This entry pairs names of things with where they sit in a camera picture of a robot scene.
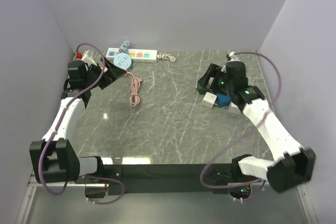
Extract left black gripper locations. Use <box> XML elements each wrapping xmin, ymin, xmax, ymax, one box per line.
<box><xmin>84</xmin><ymin>57</ymin><xmax>126</xmax><ymax>90</ymax></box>

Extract blue cube plug adapter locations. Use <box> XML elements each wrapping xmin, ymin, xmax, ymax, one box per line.
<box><xmin>216</xmin><ymin>94</ymin><xmax>231</xmax><ymax>108</ymax></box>

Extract white power strip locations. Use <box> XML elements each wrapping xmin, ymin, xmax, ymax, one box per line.
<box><xmin>106</xmin><ymin>48</ymin><xmax>158</xmax><ymax>63</ymax></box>

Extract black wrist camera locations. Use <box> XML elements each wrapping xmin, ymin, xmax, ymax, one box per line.
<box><xmin>68</xmin><ymin>60</ymin><xmax>87</xmax><ymax>89</ymax></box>
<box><xmin>226</xmin><ymin>61</ymin><xmax>248</xmax><ymax>86</ymax></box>

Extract white bundled power cord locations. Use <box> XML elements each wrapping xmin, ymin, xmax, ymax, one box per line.
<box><xmin>156</xmin><ymin>52</ymin><xmax>177</xmax><ymax>63</ymax></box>

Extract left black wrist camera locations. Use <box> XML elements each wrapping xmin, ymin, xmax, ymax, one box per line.
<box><xmin>68</xmin><ymin>60</ymin><xmax>87</xmax><ymax>89</ymax></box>

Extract light blue round adapter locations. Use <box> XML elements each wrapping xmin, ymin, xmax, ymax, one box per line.
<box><xmin>113</xmin><ymin>52</ymin><xmax>132</xmax><ymax>70</ymax></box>

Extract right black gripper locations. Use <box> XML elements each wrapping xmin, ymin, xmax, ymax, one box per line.
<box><xmin>197</xmin><ymin>63</ymin><xmax>234</xmax><ymax>97</ymax></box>

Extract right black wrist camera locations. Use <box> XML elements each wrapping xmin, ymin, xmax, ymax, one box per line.
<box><xmin>226</xmin><ymin>61</ymin><xmax>248</xmax><ymax>86</ymax></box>

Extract light blue bundled cord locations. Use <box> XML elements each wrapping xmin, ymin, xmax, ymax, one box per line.
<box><xmin>118</xmin><ymin>40</ymin><xmax>131</xmax><ymax>54</ymax></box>

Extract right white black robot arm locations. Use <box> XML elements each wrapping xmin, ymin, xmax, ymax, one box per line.
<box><xmin>197</xmin><ymin>61</ymin><xmax>316</xmax><ymax>193</ymax></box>

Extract white cube plug adapter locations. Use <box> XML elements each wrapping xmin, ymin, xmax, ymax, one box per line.
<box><xmin>228</xmin><ymin>102</ymin><xmax>241</xmax><ymax>114</ymax></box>

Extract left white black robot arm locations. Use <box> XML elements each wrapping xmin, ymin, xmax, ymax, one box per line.
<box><xmin>29</xmin><ymin>58</ymin><xmax>126</xmax><ymax>185</ymax></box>

